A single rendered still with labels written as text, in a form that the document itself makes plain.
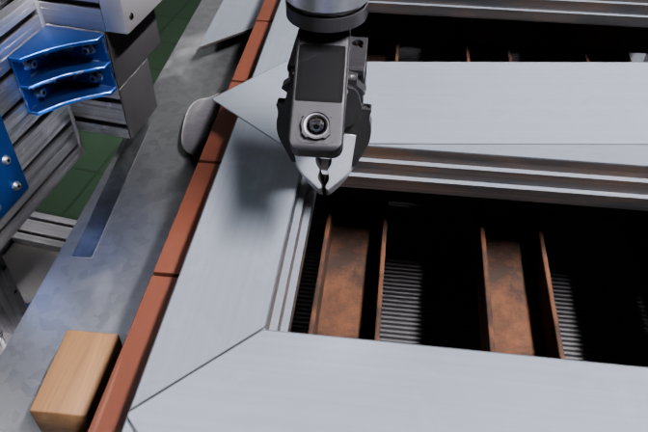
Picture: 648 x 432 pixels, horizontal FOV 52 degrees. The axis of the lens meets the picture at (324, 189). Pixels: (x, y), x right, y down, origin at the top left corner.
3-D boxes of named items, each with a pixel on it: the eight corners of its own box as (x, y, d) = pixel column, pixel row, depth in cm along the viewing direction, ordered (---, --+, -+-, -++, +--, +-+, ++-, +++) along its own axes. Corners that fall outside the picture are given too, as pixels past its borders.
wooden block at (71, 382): (77, 354, 77) (67, 328, 74) (128, 359, 76) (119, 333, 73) (41, 435, 69) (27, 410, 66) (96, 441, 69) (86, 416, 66)
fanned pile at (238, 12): (297, -20, 152) (296, -38, 149) (265, 69, 123) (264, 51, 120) (244, -23, 153) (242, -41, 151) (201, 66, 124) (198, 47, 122)
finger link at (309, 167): (329, 165, 74) (330, 94, 67) (323, 201, 69) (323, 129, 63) (302, 163, 74) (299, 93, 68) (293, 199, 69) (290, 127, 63)
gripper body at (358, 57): (368, 89, 68) (374, -24, 60) (363, 139, 62) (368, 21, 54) (295, 84, 69) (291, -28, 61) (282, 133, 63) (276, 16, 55)
